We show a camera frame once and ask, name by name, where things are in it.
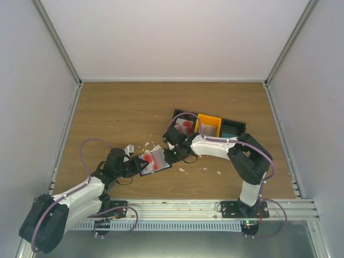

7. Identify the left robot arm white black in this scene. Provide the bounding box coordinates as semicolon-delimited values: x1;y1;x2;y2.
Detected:
19;148;149;253

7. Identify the black card holder wallet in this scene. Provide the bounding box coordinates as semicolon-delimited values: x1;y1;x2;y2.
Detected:
139;148;172;176

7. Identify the aluminium rail front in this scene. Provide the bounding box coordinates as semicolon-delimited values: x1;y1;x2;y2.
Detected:
32;198;320;223

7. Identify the teal object in bin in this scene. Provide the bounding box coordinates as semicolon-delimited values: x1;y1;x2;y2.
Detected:
221;132;239;138

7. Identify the left frame post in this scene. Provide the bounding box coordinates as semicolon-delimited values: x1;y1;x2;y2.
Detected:
31;0;82;88

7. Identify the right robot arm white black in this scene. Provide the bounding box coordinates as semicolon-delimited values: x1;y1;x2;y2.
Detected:
163;127;276;218

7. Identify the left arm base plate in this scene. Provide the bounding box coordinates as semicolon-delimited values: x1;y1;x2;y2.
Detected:
90;200;128;220

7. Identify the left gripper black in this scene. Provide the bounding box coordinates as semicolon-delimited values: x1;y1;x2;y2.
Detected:
115;155;148;178

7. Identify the frame post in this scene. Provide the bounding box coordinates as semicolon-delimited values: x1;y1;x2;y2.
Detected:
264;0;319;88
31;0;82;88

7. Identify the yellow bin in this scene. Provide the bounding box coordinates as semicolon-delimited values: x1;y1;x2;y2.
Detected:
194;113;222;137

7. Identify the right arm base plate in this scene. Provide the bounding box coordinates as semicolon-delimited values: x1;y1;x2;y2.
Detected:
220;200;270;219

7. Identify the black bin with cards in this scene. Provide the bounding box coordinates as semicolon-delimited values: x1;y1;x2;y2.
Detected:
169;109;197;136

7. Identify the slotted cable duct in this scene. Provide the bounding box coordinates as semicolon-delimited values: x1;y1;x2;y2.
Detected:
71;220;242;232

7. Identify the right frame post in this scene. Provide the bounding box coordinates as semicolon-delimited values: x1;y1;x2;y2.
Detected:
264;0;319;88

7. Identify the black bin with teal item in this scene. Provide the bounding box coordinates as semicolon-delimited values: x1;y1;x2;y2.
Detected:
219;119;246;137

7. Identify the stack of red white cards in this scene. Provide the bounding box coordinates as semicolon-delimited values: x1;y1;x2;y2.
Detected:
174;118;194;136

